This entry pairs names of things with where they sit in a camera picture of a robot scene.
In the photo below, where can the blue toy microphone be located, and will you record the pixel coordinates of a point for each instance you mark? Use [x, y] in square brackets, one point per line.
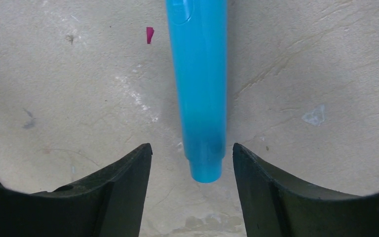
[198, 38]

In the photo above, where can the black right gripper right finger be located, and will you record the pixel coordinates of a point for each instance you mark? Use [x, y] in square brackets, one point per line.
[276, 203]

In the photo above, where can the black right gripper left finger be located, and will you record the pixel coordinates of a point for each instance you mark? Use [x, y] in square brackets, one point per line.
[106, 203]

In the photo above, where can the small magenta scrap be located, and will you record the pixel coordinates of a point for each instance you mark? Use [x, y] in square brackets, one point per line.
[149, 34]

